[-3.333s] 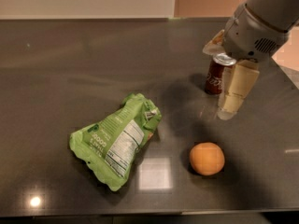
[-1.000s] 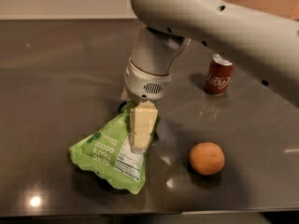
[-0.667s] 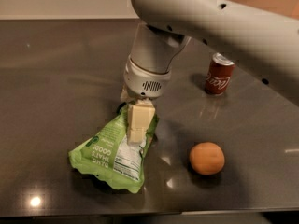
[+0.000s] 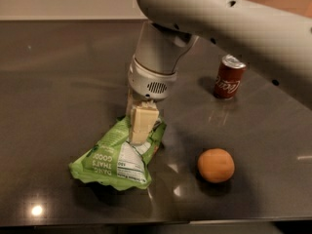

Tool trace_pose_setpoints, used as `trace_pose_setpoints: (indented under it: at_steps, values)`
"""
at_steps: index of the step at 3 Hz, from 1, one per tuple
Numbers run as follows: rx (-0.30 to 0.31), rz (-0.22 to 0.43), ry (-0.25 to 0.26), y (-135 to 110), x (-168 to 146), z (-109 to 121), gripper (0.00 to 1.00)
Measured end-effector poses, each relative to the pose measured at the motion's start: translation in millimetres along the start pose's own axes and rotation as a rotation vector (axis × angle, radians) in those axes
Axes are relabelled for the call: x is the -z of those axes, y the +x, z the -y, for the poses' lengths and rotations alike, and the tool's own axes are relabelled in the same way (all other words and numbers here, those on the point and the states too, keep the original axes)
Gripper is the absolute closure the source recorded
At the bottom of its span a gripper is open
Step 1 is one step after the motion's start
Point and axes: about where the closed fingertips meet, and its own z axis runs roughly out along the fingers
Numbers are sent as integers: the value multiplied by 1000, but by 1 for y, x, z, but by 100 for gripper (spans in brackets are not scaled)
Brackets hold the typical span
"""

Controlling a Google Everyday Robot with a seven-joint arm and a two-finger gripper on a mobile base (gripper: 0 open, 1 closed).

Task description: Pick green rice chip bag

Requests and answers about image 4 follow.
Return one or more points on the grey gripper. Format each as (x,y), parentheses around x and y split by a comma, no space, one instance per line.
(147,83)

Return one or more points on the green rice chip bag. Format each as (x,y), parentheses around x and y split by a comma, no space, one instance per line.
(113,161)

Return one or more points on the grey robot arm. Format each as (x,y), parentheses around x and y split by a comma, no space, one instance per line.
(276,43)

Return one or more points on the orange fruit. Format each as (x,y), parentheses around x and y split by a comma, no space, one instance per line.
(216,165)

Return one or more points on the red soda can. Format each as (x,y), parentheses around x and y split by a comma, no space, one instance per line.
(229,77)

